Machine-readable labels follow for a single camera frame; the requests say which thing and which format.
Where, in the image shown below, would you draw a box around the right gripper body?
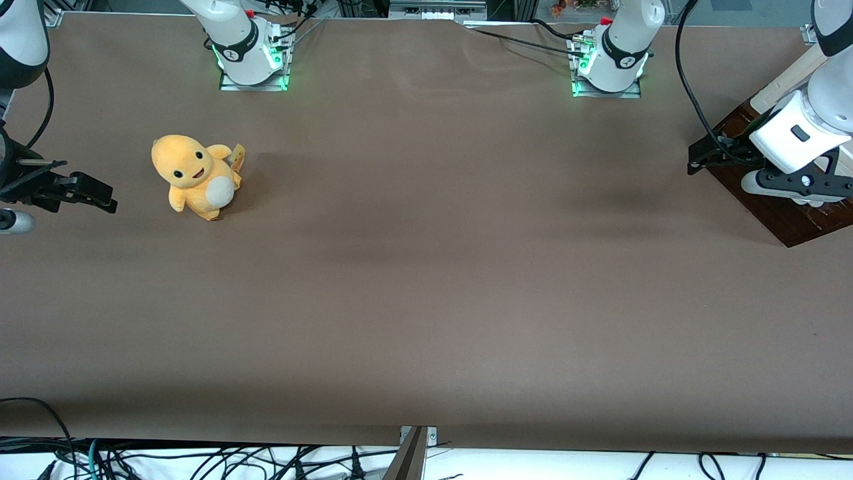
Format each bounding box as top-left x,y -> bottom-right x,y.
0,123 -> 21,197

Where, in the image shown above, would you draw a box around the white plastic cabinet panel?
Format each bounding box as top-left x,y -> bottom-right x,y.
750,43 -> 853,179

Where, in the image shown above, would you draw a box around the orange plush toy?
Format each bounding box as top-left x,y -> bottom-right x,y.
151,134 -> 242,222

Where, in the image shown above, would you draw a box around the brown table cover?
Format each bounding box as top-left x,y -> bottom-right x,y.
0,12 -> 853,455

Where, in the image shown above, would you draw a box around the black left camera bracket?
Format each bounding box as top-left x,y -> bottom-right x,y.
760,150 -> 853,207

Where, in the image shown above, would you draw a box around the black camera bracket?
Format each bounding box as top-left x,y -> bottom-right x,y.
760,150 -> 853,207
0,157 -> 71,214

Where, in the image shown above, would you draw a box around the black right camera bracket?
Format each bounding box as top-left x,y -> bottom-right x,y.
0,157 -> 71,214

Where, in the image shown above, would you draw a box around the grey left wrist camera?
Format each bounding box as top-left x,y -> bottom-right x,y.
741,169 -> 853,202

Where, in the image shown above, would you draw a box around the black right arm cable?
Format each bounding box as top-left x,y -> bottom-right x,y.
25,65 -> 55,151

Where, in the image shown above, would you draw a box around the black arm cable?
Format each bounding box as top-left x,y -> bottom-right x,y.
25,65 -> 55,151
674,0 -> 764,166

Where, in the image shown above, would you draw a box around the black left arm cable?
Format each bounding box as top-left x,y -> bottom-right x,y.
674,0 -> 764,166

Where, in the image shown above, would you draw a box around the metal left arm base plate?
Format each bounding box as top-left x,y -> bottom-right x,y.
570,33 -> 642,99

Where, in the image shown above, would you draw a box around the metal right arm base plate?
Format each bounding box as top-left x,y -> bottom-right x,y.
219,25 -> 294,93

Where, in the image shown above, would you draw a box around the short black table cable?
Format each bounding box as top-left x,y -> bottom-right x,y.
530,18 -> 580,42

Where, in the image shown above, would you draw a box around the black looped cable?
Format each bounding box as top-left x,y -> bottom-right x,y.
0,397 -> 77,480

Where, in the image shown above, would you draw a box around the long black table cable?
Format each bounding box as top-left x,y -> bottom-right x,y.
463,25 -> 590,59

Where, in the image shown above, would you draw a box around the black base cable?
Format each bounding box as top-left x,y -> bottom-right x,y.
267,0 -> 327,51

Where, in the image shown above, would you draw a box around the tangled black cables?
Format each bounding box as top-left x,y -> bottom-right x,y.
100,444 -> 401,480

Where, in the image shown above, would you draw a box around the aluminium frame rail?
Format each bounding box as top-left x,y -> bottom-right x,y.
389,0 -> 488,21

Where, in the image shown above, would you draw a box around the small aluminium bracket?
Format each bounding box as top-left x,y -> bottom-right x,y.
399,425 -> 438,446

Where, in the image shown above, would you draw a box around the metal camera post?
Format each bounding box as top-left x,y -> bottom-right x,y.
383,427 -> 428,480

